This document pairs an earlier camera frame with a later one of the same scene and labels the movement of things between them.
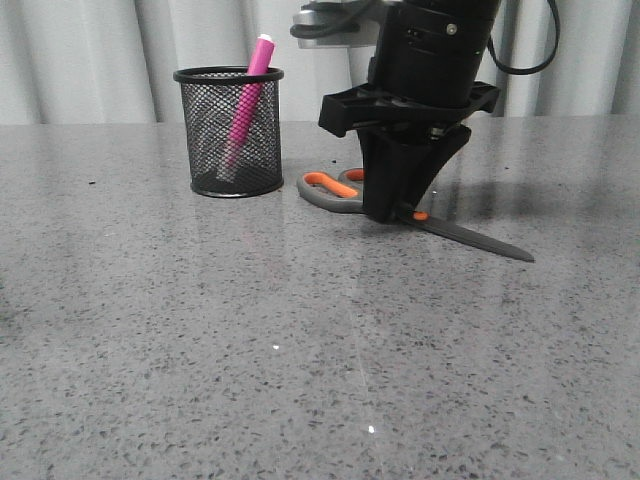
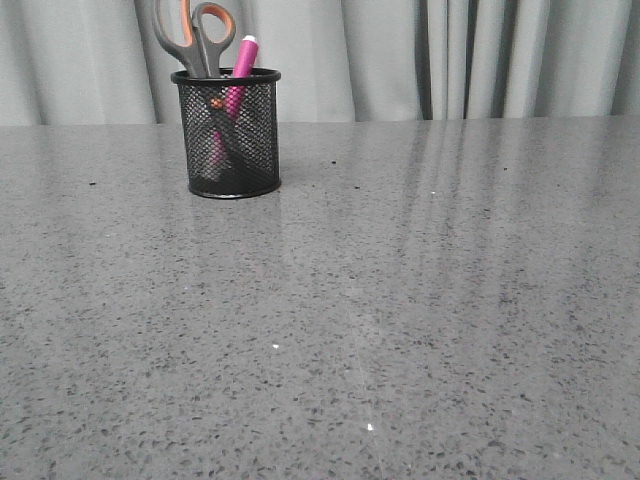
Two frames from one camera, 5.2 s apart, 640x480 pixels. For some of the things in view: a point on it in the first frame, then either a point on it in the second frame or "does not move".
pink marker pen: [249, 98] -> [243, 67]
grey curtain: [83, 62] does not move
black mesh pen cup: [233, 120] does not move
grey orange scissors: [344, 193] -> [202, 55]
